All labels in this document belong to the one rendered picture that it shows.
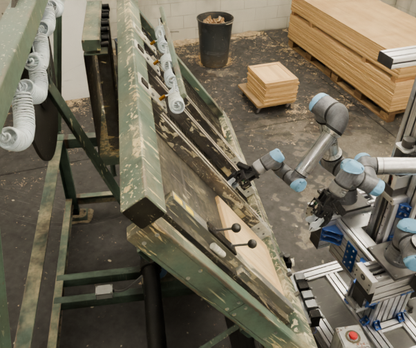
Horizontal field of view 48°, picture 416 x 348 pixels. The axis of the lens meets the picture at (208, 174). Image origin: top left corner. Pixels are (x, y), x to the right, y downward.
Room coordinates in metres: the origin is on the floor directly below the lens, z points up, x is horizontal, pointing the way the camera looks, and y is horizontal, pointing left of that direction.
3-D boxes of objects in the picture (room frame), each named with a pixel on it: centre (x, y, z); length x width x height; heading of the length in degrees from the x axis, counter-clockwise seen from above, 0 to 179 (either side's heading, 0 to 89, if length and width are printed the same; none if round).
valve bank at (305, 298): (1.65, -0.52, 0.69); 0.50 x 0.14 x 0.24; 10
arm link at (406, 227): (1.61, -0.96, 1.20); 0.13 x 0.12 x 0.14; 175
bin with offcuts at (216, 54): (6.29, -0.06, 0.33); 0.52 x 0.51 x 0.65; 21
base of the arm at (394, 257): (1.62, -0.97, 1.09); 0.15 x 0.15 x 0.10
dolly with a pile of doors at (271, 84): (5.15, -0.69, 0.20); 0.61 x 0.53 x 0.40; 21
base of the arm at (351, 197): (2.08, -0.79, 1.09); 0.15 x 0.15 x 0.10
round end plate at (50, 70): (1.94, 0.75, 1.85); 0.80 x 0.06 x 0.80; 10
